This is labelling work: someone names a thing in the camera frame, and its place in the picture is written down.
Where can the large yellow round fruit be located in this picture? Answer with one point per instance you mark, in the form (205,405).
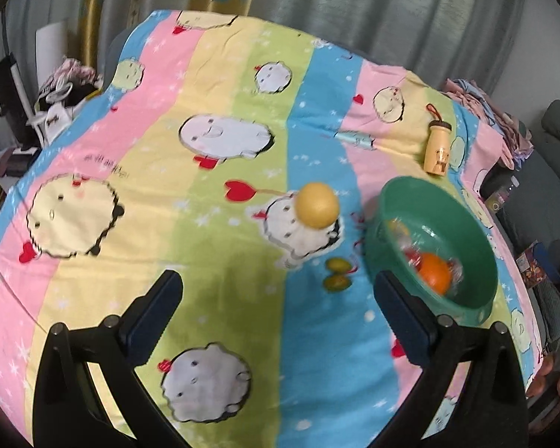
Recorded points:
(317,205)

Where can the black flat device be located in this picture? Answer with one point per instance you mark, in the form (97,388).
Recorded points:
(5,86)

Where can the white board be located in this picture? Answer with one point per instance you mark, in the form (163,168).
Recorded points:
(51,51)

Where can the pile of pastel clothes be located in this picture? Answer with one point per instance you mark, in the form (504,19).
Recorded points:
(494,116)

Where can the white printed bag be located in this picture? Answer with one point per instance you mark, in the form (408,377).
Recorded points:
(53,116)

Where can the green plastic bowl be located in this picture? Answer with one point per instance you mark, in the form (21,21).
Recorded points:
(429,203)

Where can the person's right hand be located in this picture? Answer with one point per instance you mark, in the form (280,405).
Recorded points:
(553,382)

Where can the light blue small tube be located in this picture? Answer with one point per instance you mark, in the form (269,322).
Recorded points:
(354,139)

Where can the red net fruit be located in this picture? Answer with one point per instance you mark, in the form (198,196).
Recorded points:
(413,257)

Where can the orange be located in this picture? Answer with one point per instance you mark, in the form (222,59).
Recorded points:
(435,273)

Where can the grey sofa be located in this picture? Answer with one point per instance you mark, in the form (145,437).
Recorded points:
(532,182)

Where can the dark maroon box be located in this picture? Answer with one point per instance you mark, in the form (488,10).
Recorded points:
(15,163)

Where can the small yellow round fruit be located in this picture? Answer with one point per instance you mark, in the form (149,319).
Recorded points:
(396,229)

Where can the pink net fruit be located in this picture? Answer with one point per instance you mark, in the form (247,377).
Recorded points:
(455,270)

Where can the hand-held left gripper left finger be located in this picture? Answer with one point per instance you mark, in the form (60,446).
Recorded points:
(156,317)

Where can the clear plastic bottle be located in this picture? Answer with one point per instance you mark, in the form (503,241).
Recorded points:
(499,197)

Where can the striped cartoon printed tablecloth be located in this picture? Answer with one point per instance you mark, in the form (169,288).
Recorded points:
(214,79)

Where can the pile of patterned clothes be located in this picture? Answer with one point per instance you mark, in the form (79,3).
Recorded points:
(72,77)

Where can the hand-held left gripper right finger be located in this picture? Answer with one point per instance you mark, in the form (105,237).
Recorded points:
(403,322)

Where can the grey curtain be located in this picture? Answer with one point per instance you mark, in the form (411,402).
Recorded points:
(378,4)

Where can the red patterned box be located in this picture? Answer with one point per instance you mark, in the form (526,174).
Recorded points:
(529,263)

